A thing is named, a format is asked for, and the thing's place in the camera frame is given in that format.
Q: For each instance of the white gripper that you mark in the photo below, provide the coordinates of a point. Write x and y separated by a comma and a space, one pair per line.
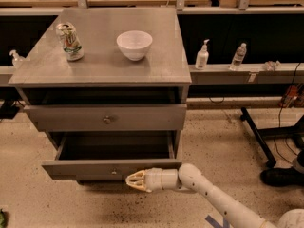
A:
153, 180

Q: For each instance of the grey drawer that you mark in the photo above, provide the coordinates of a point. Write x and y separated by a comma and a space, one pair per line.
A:
128, 117
112, 156

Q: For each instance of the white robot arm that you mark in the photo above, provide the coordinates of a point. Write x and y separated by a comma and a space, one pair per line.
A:
188, 177

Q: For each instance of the grey top drawer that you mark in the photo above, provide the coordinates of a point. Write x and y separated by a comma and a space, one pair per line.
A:
128, 117

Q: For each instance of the grey drawer cabinet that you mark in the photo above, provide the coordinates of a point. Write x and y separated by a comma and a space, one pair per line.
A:
104, 76

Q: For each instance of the white pump lotion bottle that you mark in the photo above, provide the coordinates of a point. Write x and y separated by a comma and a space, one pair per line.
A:
202, 56

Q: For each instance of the white ceramic bowl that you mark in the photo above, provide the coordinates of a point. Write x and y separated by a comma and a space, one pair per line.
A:
134, 44

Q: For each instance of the crushed soda can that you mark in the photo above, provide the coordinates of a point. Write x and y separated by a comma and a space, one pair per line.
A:
68, 38

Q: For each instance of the black shoe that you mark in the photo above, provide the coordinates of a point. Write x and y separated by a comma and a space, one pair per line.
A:
279, 177

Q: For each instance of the black stand base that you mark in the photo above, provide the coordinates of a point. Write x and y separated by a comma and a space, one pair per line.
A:
294, 132

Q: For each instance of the clear plastic water bottle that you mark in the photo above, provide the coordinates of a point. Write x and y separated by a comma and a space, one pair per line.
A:
238, 57

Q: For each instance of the clear pump sanitizer bottle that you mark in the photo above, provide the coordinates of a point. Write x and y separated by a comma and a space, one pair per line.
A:
17, 59

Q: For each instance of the crumpled clear wrapper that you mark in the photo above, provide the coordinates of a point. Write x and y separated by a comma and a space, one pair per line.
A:
271, 65

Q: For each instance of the orange power device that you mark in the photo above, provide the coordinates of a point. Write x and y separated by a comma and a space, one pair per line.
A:
293, 96

